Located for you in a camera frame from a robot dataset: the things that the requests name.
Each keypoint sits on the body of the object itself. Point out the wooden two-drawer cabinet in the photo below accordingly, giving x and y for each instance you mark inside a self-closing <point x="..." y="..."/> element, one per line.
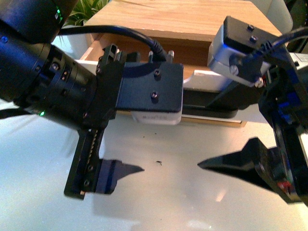
<point x="185" y="26"/>

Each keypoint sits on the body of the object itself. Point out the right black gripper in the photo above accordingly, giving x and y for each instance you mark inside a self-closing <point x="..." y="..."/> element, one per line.
<point x="284" y="104"/>

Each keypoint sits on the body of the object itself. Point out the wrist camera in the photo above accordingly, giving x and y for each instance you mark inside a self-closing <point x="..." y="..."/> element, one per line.
<point x="152" y="91"/>
<point x="237" y="38"/>

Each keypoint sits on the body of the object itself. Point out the black drawer handle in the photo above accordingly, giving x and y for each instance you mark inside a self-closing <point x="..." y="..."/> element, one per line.
<point x="195" y="103"/>

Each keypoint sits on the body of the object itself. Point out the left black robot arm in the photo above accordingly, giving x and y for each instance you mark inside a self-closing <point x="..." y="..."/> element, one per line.
<point x="41" y="79"/>

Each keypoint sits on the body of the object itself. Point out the white plant pot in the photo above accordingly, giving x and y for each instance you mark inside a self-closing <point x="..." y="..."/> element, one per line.
<point x="76" y="45"/>

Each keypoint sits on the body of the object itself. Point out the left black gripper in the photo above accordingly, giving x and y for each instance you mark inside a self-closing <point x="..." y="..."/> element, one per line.
<point x="88" y="172"/>

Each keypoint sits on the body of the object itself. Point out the green spider plant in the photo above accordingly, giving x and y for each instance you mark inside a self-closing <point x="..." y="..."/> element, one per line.
<point x="84" y="11"/>

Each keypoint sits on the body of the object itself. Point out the right grey chair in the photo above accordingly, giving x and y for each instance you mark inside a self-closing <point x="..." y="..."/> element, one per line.
<point x="277" y="13"/>

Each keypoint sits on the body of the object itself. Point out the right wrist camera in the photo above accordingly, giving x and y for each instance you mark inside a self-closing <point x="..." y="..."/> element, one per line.
<point x="237" y="38"/>

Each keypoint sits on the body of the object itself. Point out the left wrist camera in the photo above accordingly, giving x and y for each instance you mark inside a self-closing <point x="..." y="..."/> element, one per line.
<point x="152" y="91"/>

